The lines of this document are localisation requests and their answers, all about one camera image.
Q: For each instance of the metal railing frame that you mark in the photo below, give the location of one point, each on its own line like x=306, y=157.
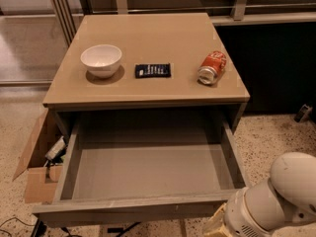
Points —
x=222, y=12

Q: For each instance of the white ceramic bowl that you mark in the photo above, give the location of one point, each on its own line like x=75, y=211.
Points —
x=102, y=60

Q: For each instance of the orange soda can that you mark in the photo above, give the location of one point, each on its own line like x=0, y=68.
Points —
x=211, y=68

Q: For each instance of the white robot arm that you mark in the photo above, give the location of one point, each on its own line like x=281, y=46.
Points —
x=286, y=198

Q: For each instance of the grey top drawer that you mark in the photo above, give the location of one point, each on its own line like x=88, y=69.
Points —
x=119, y=171

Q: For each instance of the open cardboard box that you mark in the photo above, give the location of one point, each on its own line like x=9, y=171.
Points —
x=42, y=180

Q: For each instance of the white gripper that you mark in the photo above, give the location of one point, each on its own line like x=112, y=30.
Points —
x=243, y=216

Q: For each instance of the small grey floor object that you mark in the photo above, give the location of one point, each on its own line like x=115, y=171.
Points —
x=303, y=113

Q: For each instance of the white device in box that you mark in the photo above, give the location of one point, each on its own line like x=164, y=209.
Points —
x=56, y=149

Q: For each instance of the black snack packet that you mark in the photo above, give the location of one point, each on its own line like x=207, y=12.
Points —
x=153, y=70

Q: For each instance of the tan drawer cabinet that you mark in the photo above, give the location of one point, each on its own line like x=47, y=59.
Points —
x=183, y=40

